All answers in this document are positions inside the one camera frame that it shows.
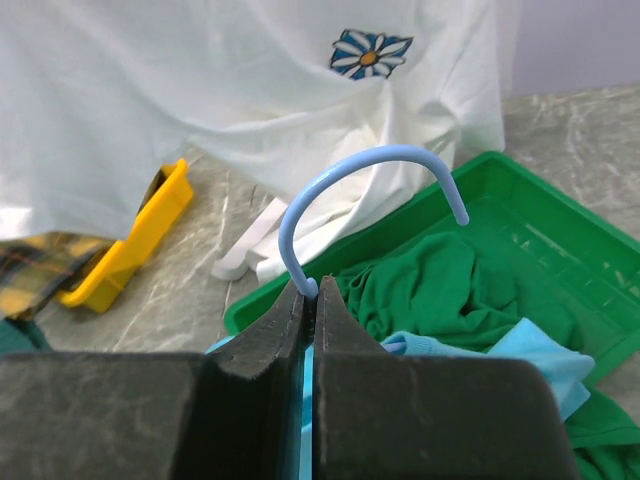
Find yellow plastic bin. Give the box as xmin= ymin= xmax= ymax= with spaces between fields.
xmin=56 ymin=159 xmax=194 ymax=314

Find white t shirt on hanger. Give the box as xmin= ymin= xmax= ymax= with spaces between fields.
xmin=0 ymin=0 xmax=521 ymax=281

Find yellow plaid cloth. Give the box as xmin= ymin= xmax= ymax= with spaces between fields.
xmin=1 ymin=232 xmax=113 ymax=321

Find light blue t shirt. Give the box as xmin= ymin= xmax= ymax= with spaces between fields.
xmin=204 ymin=311 xmax=594 ymax=479

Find white rack foot left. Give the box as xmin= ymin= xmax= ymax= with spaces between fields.
xmin=211 ymin=198 xmax=288 ymax=282

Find dark teal garment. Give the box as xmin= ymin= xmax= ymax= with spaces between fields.
xmin=0 ymin=318 xmax=51 ymax=355

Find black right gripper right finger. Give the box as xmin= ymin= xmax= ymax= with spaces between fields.
xmin=312 ymin=276 xmax=580 ymax=479

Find green cloth in bin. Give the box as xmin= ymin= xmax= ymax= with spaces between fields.
xmin=336 ymin=233 xmax=639 ymax=479

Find green plastic bin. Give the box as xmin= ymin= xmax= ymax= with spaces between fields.
xmin=223 ymin=150 xmax=640 ymax=386

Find blue wire hanger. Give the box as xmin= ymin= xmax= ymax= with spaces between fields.
xmin=277 ymin=144 xmax=470 ymax=299

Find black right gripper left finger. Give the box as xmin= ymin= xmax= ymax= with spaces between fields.
xmin=1 ymin=285 xmax=306 ymax=479

